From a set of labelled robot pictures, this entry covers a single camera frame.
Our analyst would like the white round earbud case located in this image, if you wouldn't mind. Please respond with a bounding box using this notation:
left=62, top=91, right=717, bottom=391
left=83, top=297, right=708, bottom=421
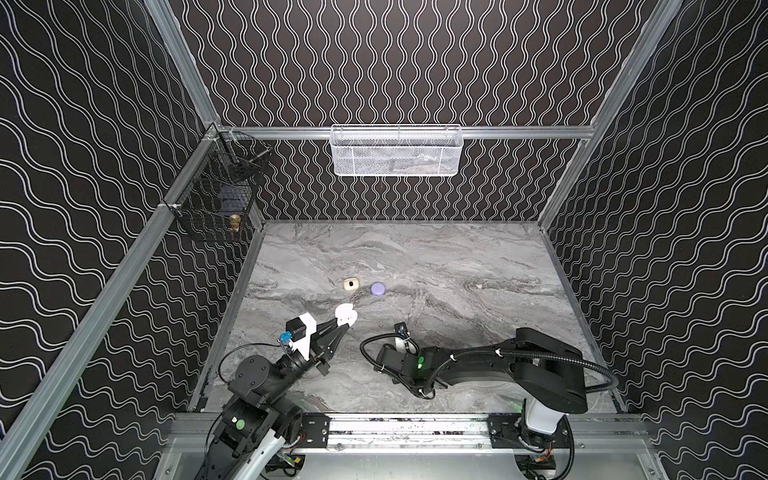
left=334, top=303, right=358, bottom=327

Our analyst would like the cream earbud charging case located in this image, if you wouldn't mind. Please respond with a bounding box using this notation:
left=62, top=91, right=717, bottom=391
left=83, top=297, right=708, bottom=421
left=343, top=277, right=360, bottom=291

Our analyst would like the purple round earbud case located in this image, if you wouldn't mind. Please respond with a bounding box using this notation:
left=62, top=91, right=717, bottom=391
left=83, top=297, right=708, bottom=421
left=370, top=282, right=386, bottom=296

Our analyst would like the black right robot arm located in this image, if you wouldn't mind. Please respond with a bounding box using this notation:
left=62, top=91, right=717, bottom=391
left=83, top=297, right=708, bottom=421
left=360, top=323, right=618, bottom=436

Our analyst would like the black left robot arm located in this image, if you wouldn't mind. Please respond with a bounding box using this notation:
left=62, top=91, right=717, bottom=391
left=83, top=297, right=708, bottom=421
left=195, top=311, right=357, bottom=479

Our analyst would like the small brass object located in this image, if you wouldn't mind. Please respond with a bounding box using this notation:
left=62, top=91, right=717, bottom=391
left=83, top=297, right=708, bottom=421
left=229, top=214, right=242, bottom=233

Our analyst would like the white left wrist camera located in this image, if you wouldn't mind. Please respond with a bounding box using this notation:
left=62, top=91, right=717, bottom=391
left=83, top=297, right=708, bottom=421
left=278, top=313, right=317, bottom=361

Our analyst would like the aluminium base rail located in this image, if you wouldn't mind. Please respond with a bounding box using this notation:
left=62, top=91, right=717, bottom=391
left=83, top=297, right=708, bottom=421
left=155, top=413, right=667, bottom=479

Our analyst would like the black wire basket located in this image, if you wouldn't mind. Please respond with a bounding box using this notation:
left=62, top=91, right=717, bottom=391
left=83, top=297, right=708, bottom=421
left=170, top=125, right=274, bottom=245

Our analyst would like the white wire mesh basket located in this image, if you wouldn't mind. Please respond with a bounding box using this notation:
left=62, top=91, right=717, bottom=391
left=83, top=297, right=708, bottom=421
left=329, top=124, right=464, bottom=177

